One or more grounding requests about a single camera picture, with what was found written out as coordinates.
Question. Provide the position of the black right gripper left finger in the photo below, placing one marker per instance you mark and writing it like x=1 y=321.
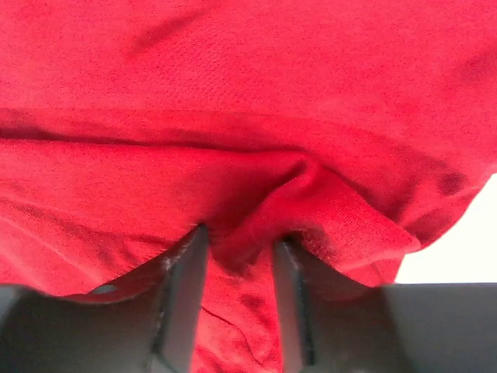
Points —
x=153 y=331

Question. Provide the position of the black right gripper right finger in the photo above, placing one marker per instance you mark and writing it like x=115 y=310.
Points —
x=330 y=323

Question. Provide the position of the dark red t shirt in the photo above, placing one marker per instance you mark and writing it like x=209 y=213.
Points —
x=366 y=128

